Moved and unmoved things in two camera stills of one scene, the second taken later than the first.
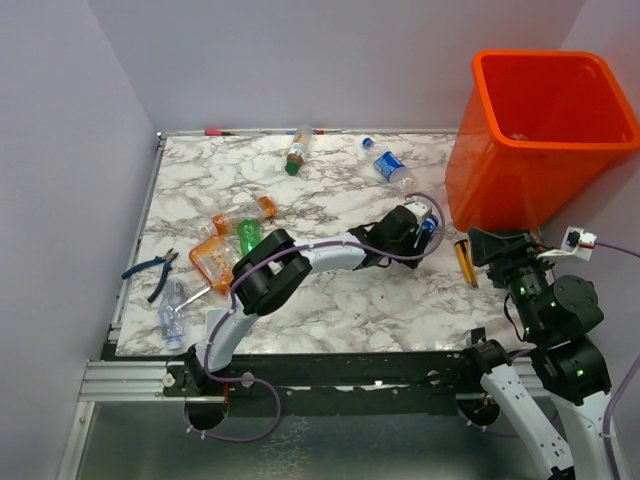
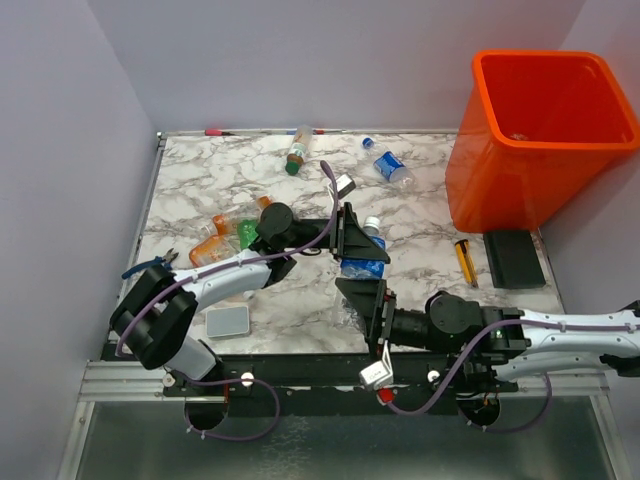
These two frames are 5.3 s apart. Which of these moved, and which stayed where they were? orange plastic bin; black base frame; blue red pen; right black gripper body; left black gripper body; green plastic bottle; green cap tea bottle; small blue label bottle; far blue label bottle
Moved: left black gripper body; small blue label bottle; right black gripper body
Stayed: far blue label bottle; black base frame; orange plastic bin; blue red pen; green cap tea bottle; green plastic bottle
